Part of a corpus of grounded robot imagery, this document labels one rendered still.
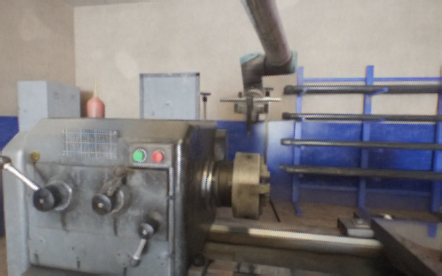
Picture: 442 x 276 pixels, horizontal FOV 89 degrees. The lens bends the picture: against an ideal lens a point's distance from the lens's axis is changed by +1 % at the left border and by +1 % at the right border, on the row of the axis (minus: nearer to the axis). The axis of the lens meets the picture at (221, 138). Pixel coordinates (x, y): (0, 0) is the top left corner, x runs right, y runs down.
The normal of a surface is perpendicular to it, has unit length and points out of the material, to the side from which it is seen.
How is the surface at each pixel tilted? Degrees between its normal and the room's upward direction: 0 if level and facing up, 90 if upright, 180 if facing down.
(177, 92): 90
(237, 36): 90
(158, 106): 90
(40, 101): 90
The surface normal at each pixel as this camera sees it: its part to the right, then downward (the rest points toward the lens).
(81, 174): -0.17, 0.07
